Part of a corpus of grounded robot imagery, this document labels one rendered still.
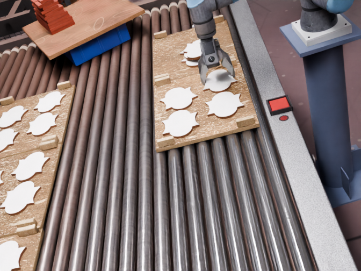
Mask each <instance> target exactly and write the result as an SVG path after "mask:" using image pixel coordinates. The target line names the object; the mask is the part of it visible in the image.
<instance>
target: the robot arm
mask: <svg viewBox="0 0 361 271"><path fill-rule="evenodd" d="M186 1H187V7H188V8H189V11H190V15H191V19H192V22H193V25H192V28H194V30H195V32H196V35H197V38H199V39H200V49H201V56H200V59H199V61H198V68H199V74H200V79H201V82H202V84H203V85H205V83H206V80H205V78H206V73H207V72H208V69H210V68H213V67H216V66H219V65H220V62H219V61H220V60H221V59H222V61H221V64H222V66H223V67H226V68H227V69H228V72H230V74H231V76H232V77H235V71H234V67H233V65H232V62H231V59H230V57H229V55H228V54H227V53H226V52H224V51H223V50H222V49H221V48H220V44H219V40H218V38H215V39H213V36H214V35H215V34H216V25H215V21H214V17H213V13H212V12H213V11H216V10H218V9H220V8H223V7H225V6H228V5H230V4H234V3H235V2H237V1H239V0H186ZM300 1H301V7H302V12H301V18H300V26H301V29H302V30H303V31H305V32H310V33H315V32H322V31H325V30H328V29H330V28H332V27H333V26H335V25H336V24H337V22H338V17H337V14H341V13H344V12H346V11H347V10H348V9H349V8H350V7H351V6H352V4H353V2H354V0H300Z"/></svg>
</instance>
